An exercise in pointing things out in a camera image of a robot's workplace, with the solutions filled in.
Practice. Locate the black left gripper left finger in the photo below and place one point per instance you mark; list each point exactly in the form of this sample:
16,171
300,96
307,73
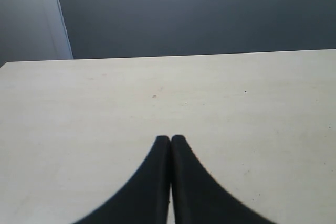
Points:
144,198

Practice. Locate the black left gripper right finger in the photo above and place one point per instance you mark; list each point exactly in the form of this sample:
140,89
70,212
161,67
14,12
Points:
197,196

